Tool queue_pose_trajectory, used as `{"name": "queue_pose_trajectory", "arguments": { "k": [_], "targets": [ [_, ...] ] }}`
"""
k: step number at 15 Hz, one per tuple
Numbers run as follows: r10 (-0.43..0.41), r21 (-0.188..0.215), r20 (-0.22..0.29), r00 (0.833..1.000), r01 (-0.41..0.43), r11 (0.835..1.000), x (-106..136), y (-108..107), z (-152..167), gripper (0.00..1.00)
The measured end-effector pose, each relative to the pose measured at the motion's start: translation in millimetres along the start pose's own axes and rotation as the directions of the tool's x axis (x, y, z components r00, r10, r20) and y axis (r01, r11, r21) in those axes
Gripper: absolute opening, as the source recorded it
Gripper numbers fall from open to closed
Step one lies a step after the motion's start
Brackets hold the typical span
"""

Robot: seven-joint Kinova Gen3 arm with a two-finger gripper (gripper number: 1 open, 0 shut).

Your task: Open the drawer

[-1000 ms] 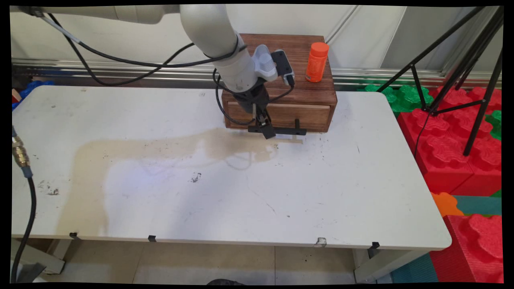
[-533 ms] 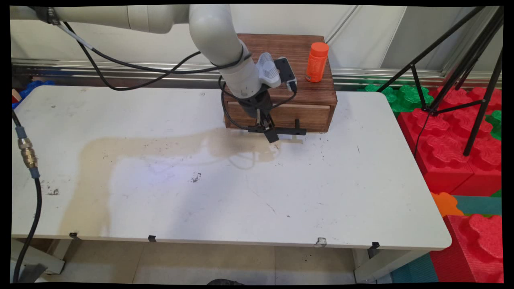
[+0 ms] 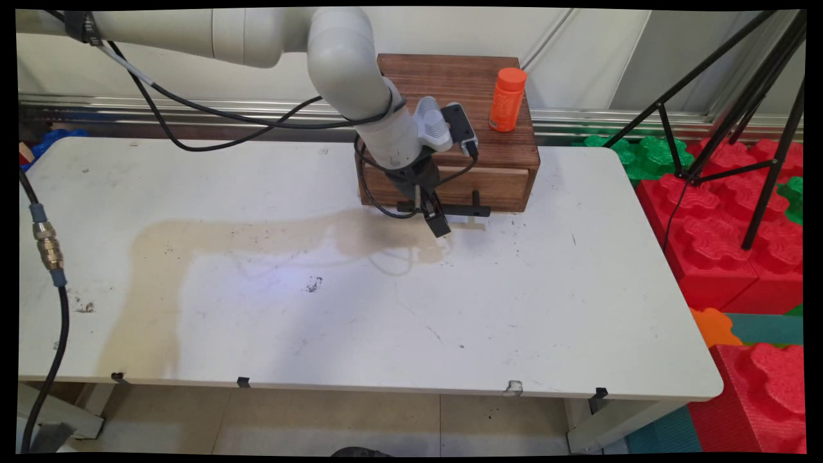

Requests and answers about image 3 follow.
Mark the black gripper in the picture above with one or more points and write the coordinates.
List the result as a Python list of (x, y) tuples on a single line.
[(415, 180)]

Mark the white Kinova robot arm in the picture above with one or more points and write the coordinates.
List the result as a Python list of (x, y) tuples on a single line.
[(334, 58)]

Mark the orange plastic bottle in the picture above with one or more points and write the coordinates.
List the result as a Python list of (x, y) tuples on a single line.
[(508, 103)]

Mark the dark wooden drawer cabinet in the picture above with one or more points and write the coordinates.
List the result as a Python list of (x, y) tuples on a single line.
[(463, 83)]

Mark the large red foam block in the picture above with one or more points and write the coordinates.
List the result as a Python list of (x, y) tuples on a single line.
[(714, 244)]

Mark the orange foam piece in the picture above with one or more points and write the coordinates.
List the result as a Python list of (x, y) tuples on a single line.
[(710, 328)]

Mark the black tripod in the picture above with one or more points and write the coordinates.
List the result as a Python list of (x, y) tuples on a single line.
[(733, 128)]

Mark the teal foam mat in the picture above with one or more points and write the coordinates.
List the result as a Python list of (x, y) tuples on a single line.
[(768, 329)]

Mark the small green foam block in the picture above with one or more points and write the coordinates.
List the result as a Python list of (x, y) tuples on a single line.
[(794, 199)]

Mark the blue foam block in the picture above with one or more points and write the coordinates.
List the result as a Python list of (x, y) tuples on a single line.
[(48, 141)]

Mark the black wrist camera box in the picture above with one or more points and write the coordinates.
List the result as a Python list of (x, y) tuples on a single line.
[(461, 128)]

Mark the grey ribbed camera mount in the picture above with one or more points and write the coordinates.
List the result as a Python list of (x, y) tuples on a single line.
[(432, 122)]

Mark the white table leg frame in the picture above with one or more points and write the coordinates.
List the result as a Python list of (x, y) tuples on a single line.
[(64, 415), (611, 424)]

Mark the aluminium wall rail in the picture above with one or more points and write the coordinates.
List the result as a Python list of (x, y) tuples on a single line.
[(128, 109)]

